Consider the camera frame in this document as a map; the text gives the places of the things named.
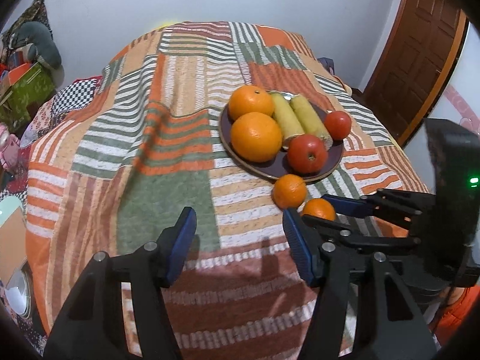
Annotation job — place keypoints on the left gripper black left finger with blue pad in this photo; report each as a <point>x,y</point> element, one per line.
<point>91,322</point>

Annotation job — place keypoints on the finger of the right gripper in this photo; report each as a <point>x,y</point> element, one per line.
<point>332,231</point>
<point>358,208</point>

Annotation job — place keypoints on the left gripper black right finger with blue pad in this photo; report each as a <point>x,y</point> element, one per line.
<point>389,324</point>

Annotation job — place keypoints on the small tangerine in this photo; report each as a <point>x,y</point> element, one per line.
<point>320,208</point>
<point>289,191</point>

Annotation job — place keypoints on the large red tomato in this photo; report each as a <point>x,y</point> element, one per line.
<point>307,154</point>

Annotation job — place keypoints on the small red tomato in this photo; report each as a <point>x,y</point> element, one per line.
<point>338,124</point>

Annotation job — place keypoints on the yellow corn cob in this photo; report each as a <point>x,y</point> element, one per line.
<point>286,119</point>
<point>310,120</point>

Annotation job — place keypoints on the large orange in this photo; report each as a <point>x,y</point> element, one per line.
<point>256,137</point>
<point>250,98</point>

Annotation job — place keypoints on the dark purple plate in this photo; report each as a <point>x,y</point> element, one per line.
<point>278,167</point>

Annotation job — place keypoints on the blue bag behind bed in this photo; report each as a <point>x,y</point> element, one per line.
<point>327,64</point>

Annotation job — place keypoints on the brown wooden door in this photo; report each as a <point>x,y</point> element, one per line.
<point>419,57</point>

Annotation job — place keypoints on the striped patchwork bedspread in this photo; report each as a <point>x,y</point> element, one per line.
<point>113,175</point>

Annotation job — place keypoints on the checkered patchwork quilt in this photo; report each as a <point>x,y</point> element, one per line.
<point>73,97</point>

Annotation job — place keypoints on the green cardboard box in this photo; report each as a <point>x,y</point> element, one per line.
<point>23,90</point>

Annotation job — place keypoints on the yellow pillow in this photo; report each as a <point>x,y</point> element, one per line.
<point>164,25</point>

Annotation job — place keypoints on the grey plush toy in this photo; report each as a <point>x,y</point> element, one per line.
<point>35,42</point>

